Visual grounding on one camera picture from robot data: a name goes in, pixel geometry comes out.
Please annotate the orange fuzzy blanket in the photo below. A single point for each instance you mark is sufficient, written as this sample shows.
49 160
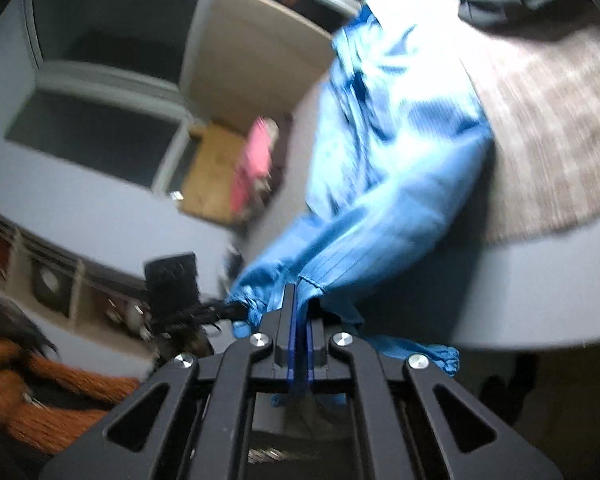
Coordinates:
47 405

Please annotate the plaid bed sheet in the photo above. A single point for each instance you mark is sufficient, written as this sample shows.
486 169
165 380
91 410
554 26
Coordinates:
540 88

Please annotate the wooden nightstand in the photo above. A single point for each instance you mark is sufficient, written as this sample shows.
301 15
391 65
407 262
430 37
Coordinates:
206 187

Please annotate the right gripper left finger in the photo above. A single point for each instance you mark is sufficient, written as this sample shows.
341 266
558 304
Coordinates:
285 341

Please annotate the pink garment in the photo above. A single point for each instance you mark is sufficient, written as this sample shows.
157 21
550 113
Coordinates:
252 183

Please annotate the wooden headboard panel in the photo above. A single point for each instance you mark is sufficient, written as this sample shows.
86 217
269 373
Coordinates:
256 58

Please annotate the white window frame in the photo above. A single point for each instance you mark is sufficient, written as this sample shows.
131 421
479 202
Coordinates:
110 78

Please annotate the blue striped garment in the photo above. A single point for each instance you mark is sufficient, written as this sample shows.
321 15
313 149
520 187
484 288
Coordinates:
401 138

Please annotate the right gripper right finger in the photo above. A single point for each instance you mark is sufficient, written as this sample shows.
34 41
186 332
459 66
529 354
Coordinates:
316 345

